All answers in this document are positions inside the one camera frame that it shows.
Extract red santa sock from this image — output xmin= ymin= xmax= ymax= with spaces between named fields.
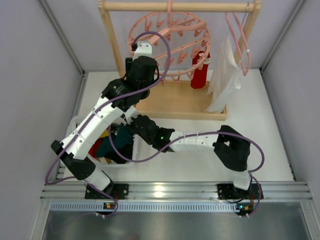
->
xmin=88 ymin=138 xmax=104 ymax=159

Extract pink wire clothes hanger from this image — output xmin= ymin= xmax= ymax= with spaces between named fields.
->
xmin=224 ymin=12 xmax=252 ymax=76

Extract white hanging cloth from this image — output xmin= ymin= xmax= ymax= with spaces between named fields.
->
xmin=206 ymin=36 xmax=240 ymax=113

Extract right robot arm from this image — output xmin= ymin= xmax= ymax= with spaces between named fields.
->
xmin=124 ymin=106 xmax=252 ymax=191

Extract white plastic basket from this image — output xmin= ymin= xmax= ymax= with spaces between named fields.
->
xmin=59 ymin=116 xmax=140 ymax=168

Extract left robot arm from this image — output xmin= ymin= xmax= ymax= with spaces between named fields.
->
xmin=51 ymin=56 xmax=159 ymax=194

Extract mustard yellow sock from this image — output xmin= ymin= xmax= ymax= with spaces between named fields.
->
xmin=99 ymin=130 xmax=109 ymax=139

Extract pink round clip hanger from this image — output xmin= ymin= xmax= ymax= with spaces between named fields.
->
xmin=127 ymin=0 xmax=211 ymax=84

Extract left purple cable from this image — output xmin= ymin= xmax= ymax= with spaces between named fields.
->
xmin=44 ymin=31 xmax=172 ymax=185

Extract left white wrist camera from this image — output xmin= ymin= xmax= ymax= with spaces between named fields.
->
xmin=131 ymin=41 xmax=153 ymax=60

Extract wooden clothes rack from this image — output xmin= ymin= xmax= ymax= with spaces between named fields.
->
xmin=97 ymin=0 xmax=262 ymax=121

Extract aluminium mounting rail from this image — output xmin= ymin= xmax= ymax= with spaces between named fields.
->
xmin=40 ymin=181 xmax=312 ymax=215

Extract black clothes in basket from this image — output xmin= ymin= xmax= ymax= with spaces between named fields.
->
xmin=106 ymin=124 xmax=134 ymax=165

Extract green christmas patterned sock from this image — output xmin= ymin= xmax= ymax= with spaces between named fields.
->
xmin=94 ymin=123 xmax=133 ymax=158

